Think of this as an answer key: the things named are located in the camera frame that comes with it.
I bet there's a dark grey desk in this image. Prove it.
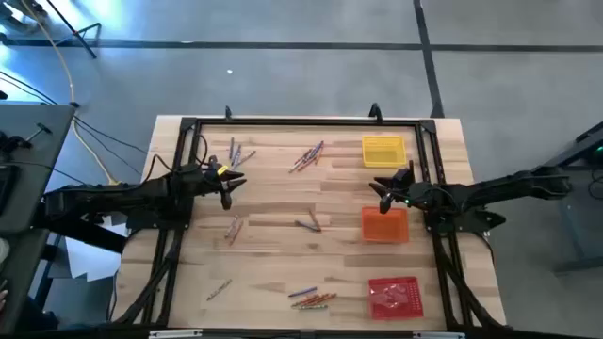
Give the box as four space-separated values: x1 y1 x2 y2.
541 120 603 274

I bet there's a grey side table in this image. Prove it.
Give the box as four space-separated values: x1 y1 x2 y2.
0 102 76 331

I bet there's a black steel beam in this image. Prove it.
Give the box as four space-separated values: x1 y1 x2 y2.
32 202 128 255

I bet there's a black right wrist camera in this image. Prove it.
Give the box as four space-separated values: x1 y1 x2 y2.
379 190 395 216

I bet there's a yellow floor cable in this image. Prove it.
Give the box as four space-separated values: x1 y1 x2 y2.
18 0 122 186

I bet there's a white paper sheet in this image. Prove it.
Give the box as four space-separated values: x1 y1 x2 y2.
64 214 129 283

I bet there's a black tripod stand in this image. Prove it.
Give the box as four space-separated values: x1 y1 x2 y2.
44 0 103 60

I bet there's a black floor cable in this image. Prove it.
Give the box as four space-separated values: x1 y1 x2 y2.
0 69 60 105
74 122 143 176
73 115 150 155

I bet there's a black device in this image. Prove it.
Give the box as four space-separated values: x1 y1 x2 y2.
0 164 20 216

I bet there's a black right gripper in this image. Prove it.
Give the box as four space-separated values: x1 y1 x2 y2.
368 162 428 208

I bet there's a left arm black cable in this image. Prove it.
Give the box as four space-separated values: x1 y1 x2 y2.
140 134 211 185

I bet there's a black clamp tool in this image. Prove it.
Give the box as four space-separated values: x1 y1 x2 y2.
0 122 54 153

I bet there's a red plastic basket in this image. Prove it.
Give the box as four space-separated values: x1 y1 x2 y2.
367 276 425 321

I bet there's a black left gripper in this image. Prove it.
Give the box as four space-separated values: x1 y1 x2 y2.
190 157 248 194

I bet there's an orange plastic basket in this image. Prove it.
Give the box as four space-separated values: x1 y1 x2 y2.
361 206 410 244

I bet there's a yellow plastic basket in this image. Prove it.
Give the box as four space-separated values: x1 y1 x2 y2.
361 135 408 170

